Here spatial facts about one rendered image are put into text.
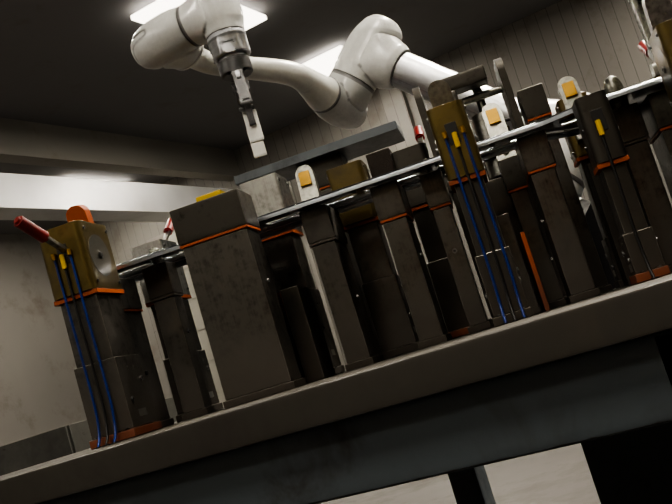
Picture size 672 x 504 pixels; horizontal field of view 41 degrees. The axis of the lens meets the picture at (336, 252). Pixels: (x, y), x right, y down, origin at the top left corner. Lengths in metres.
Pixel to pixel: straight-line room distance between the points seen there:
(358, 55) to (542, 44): 8.69
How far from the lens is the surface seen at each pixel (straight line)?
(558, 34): 11.10
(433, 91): 1.48
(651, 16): 1.49
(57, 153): 9.91
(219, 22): 2.07
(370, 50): 2.49
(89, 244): 1.53
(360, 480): 0.96
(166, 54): 2.16
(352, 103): 2.49
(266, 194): 1.78
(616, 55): 10.91
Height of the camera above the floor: 0.71
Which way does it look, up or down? 7 degrees up
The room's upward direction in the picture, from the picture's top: 17 degrees counter-clockwise
